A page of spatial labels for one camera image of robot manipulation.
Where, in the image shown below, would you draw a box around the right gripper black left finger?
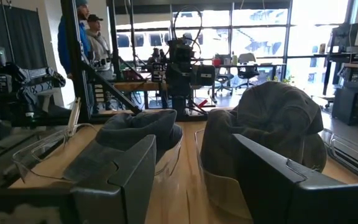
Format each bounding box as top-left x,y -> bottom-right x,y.
63,133 -> 157,224

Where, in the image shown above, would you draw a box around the black computer tower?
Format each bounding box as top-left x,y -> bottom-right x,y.
331,81 -> 358,127

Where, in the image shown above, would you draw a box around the dark grey knit hat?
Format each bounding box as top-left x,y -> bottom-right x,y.
200,80 -> 328,189

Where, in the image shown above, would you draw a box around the black box on stand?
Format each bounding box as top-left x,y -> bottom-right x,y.
195,64 -> 217,87

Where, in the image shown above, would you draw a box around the black box white labels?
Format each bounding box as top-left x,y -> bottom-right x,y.
150,62 -> 167,83

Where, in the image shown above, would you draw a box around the black frame post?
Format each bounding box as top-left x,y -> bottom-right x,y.
106,0 -> 121,80
60,0 -> 92,124

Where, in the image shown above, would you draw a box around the long office desk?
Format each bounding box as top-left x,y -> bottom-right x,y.
216,62 -> 287,82

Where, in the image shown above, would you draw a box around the person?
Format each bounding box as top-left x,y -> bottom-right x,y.
85,14 -> 115,81
57,0 -> 92,80

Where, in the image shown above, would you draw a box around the black office chair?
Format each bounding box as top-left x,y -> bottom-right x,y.
213,73 -> 235,96
235,52 -> 261,90

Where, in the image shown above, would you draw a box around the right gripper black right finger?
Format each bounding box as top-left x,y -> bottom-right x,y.
231,133 -> 358,224

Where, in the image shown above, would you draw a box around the small green plant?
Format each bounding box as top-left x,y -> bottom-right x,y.
265,74 -> 295,85

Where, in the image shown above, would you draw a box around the wooden workbench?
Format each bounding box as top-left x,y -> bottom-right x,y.
113,80 -> 168,110

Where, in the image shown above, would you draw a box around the blue-grey knit hat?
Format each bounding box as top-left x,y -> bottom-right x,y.
94,108 -> 185,164

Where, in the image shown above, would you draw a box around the dark curtain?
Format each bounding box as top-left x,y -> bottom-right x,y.
0,0 -> 48,74

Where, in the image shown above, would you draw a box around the black standing desk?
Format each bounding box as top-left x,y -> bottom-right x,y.
313,52 -> 358,96

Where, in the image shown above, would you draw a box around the black diagonal frame brace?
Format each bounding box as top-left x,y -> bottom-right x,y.
81,60 -> 143,115

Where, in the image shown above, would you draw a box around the black cable loop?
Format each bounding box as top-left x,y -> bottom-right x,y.
172,5 -> 204,44

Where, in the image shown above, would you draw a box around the black monitor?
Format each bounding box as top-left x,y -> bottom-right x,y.
330,22 -> 358,53

